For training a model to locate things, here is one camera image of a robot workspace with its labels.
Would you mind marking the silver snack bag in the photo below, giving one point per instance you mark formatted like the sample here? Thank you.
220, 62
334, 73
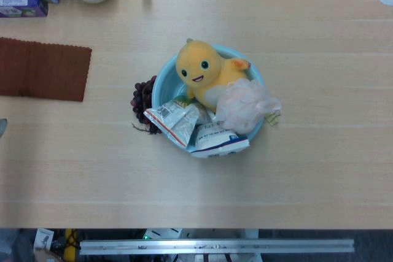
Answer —
172, 117

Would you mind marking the pink mesh bath loofah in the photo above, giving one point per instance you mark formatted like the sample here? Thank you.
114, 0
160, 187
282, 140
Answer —
242, 105

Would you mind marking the yellow plush duck toy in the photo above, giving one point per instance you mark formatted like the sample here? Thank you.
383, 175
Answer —
196, 59

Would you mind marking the light blue plastic basin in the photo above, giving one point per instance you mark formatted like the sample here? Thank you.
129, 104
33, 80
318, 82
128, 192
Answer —
165, 90

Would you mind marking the white blue salt bag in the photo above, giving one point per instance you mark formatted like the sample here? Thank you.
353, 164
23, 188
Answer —
215, 143

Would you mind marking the dark purple grape bunch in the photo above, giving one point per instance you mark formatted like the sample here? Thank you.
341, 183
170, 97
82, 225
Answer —
139, 96

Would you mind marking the yellow green paper tag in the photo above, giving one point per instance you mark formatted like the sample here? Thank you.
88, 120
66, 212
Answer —
272, 119

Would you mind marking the brown cloth mat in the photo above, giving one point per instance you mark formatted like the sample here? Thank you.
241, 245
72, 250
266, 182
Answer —
43, 70

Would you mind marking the purple box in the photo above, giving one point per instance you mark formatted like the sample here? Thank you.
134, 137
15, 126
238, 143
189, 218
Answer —
21, 4

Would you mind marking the aluminium rail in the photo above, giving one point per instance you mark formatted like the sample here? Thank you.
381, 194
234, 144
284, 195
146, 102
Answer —
215, 246

